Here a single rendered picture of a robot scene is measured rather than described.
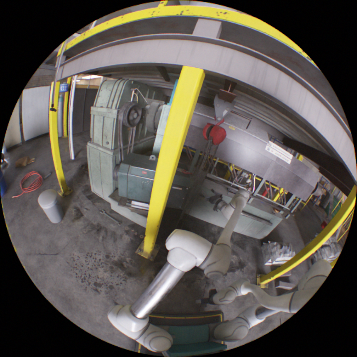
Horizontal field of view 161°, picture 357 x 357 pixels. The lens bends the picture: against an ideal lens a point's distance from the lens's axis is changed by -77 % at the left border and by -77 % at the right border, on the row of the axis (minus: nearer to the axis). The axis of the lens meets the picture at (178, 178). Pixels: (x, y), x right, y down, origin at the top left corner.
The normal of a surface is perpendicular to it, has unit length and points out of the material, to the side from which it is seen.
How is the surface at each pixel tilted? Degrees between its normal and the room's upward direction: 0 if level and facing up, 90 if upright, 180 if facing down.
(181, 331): 0
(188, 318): 0
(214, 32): 90
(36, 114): 90
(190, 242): 19
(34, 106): 90
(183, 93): 90
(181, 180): 45
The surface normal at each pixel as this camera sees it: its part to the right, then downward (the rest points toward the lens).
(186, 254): -0.11, -0.36
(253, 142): -0.23, 0.26
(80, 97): 0.92, 0.37
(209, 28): -0.29, 0.44
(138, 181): 0.04, 0.54
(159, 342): 0.35, -0.76
